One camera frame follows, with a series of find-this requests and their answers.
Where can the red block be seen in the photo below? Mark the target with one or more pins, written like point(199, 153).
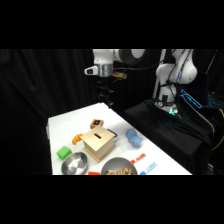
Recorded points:
point(94, 173)

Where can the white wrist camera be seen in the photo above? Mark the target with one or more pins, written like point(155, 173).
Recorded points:
point(91, 70)

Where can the green block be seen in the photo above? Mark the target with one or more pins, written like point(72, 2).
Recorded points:
point(63, 152)

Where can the light blue cup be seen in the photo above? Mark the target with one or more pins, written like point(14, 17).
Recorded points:
point(134, 137)

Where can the empty metal bowl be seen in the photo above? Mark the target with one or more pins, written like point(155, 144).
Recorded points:
point(74, 164)

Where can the small orange box blue screen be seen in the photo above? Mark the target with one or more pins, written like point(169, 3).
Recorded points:
point(96, 123)

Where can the blue lit device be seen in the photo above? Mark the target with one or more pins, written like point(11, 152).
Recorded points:
point(191, 98)

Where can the light wooden box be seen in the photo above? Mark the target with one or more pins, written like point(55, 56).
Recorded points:
point(97, 143)

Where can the yellow tag on gripper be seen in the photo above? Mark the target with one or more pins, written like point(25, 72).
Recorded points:
point(119, 76)

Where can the red white marker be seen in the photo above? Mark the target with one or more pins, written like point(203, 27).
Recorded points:
point(138, 158)

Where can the black cloth covered stand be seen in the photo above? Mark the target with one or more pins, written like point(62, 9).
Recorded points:
point(166, 133)

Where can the metal bowl with wooden pieces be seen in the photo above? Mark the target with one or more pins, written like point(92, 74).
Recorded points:
point(118, 167)

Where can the orange croissant toy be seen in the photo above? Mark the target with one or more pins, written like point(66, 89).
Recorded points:
point(77, 138)

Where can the blue white marker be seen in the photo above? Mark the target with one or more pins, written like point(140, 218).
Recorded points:
point(149, 168)

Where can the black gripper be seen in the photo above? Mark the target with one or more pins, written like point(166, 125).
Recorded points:
point(104, 85)

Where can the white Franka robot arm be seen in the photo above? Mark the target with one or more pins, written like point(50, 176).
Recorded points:
point(175, 71)

